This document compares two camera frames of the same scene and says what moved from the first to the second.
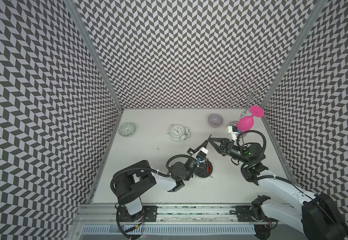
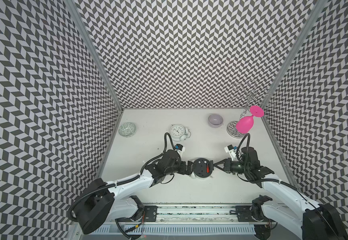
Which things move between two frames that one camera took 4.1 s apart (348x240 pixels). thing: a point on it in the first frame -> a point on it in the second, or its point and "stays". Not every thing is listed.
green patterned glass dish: x=127 y=129 stays
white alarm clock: x=204 y=171 stays
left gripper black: x=191 y=151 -> x=183 y=171
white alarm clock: x=179 y=133 stays
